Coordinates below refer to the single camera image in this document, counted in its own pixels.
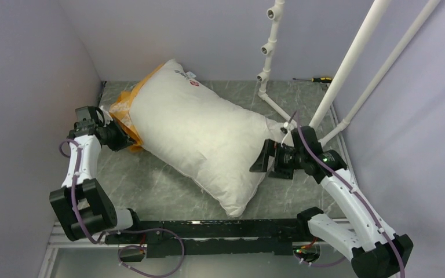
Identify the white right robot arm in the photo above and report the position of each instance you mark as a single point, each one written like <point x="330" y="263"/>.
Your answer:
<point x="372" y="247"/>

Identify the yellow black screwdriver right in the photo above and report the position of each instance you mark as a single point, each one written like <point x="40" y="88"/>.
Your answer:
<point x="324" y="80"/>

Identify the yellow pillowcase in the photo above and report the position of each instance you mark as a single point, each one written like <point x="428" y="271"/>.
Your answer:
<point x="120" y="110"/>

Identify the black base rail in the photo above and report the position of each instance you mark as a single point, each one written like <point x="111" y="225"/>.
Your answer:
<point x="215" y="237"/>

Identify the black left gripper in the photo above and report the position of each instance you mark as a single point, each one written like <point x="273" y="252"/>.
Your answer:
<point x="123" y="141"/>

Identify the white pillow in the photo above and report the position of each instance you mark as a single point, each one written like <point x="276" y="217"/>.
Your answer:
<point x="203" y="136"/>

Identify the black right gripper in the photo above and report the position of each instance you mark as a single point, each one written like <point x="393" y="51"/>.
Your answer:
<point x="270" y="147"/>

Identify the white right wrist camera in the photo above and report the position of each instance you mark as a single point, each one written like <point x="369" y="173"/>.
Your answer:
<point x="286" y="129"/>

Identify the white pvc pipe frame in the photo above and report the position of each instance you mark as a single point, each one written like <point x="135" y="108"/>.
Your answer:
<point x="363" y="35"/>

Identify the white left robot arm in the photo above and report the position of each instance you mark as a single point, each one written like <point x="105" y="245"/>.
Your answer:
<point x="81" y="206"/>

